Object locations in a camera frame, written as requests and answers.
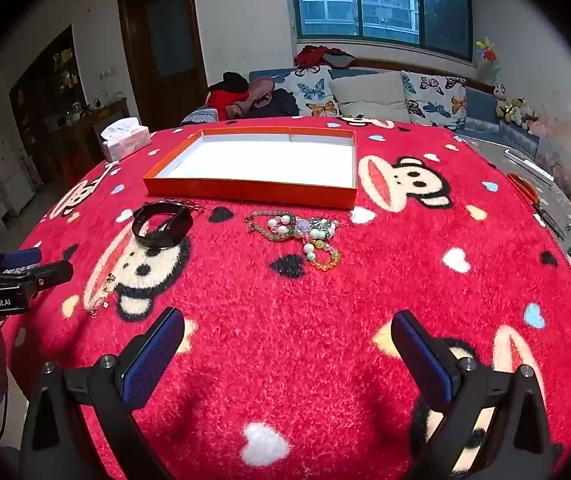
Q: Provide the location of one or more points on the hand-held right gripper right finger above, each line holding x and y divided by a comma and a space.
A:
425, 360

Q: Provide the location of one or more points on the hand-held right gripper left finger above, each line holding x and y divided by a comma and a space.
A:
151, 360

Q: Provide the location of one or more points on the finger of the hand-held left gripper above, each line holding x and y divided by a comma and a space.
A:
21, 258
50, 275

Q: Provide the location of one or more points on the black smart band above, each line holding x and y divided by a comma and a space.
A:
178, 222

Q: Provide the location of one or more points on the orange cardboard tray box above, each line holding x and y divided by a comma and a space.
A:
255, 160

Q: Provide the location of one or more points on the white cabinet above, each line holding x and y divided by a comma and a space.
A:
10, 185

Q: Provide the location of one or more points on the red printed blanket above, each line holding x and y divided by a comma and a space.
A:
285, 335

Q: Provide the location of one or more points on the dark wooden side table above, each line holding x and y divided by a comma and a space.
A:
90, 130

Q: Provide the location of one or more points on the dark wooden display cabinet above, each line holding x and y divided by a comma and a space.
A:
40, 110

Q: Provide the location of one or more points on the pink tissue box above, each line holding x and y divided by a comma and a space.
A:
123, 140

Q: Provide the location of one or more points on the white long box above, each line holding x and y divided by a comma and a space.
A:
528, 162

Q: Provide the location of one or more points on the clear plastic storage box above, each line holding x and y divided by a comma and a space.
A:
563, 165

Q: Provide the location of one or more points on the red garment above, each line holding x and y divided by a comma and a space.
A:
223, 102

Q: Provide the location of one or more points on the dark wooden door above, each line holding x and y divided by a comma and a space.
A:
165, 50

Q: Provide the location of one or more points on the butterfly print pillow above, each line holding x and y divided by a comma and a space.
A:
313, 92
435, 100

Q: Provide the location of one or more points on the blue sofa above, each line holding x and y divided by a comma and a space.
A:
480, 105

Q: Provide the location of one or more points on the group of plush toys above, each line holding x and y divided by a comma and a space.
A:
520, 112

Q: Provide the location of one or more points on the black cloth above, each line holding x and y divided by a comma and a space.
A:
235, 82

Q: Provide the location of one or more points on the beige pillow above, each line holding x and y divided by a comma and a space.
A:
370, 95

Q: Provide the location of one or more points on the pink garment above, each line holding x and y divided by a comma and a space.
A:
258, 92

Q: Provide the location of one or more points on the panda plush toy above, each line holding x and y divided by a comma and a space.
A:
500, 92

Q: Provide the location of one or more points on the colourful pinwheel flower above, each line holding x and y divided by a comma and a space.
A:
486, 52

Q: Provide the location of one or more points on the red clothes pile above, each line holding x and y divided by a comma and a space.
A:
323, 55

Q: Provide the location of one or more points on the window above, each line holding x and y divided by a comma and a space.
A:
380, 5

